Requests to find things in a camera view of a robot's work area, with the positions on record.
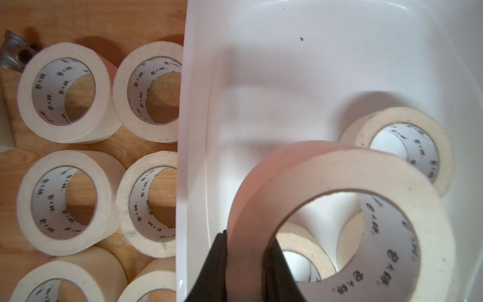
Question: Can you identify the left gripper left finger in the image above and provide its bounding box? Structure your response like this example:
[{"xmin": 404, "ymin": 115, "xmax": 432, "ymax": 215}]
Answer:
[{"xmin": 186, "ymin": 230, "xmax": 227, "ymax": 302}]

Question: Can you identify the masking tape roll three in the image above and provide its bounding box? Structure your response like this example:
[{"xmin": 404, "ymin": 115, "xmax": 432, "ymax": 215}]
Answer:
[{"xmin": 16, "ymin": 150, "xmax": 126, "ymax": 256}]

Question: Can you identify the masking tape roll four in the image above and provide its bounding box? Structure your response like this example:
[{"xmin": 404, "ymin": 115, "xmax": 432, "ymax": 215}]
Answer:
[{"xmin": 17, "ymin": 43, "xmax": 122, "ymax": 143}]

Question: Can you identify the masking tape roll twelve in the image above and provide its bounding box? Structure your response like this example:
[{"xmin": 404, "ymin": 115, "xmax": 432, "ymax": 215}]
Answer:
[{"xmin": 10, "ymin": 247, "xmax": 127, "ymax": 301}]

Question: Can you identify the masking tape roll ten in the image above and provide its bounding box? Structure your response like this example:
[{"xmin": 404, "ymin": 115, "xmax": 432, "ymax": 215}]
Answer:
[{"xmin": 118, "ymin": 257, "xmax": 176, "ymax": 302}]

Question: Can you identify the masking tape roll five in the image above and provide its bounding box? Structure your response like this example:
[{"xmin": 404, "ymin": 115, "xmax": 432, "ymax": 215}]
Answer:
[{"xmin": 115, "ymin": 151, "xmax": 177, "ymax": 258}]

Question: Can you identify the masking tape roll two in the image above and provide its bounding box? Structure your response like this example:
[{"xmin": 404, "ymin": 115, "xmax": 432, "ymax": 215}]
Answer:
[{"xmin": 226, "ymin": 141, "xmax": 458, "ymax": 301}]

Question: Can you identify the masking tape roll nine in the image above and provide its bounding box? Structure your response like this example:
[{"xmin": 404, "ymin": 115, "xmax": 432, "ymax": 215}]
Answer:
[{"xmin": 340, "ymin": 107, "xmax": 455, "ymax": 197}]

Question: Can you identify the metal pipe tee fitting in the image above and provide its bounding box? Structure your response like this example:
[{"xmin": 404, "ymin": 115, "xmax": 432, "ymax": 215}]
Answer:
[{"xmin": 1, "ymin": 30, "xmax": 38, "ymax": 73}]

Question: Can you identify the masking tape roll eleven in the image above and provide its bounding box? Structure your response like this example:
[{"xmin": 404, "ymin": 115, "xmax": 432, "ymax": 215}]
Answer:
[{"xmin": 337, "ymin": 212, "xmax": 364, "ymax": 271}]

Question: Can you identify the masking tape roll six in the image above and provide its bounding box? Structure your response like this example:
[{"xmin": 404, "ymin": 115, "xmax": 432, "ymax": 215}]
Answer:
[{"xmin": 276, "ymin": 222, "xmax": 336, "ymax": 283}]

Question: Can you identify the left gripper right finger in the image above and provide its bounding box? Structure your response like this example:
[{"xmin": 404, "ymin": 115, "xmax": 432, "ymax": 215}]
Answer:
[{"xmin": 262, "ymin": 239, "xmax": 305, "ymax": 302}]

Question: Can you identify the small clear plastic box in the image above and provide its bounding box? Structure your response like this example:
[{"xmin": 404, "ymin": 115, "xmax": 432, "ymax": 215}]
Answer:
[{"xmin": 0, "ymin": 94, "xmax": 15, "ymax": 153}]

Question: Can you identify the white plastic storage tray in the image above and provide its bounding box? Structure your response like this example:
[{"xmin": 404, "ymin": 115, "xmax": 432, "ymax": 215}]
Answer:
[{"xmin": 176, "ymin": 1, "xmax": 482, "ymax": 301}]

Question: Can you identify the masking tape roll one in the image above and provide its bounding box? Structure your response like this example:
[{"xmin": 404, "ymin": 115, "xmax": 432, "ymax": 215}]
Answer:
[{"xmin": 113, "ymin": 41, "xmax": 184, "ymax": 143}]

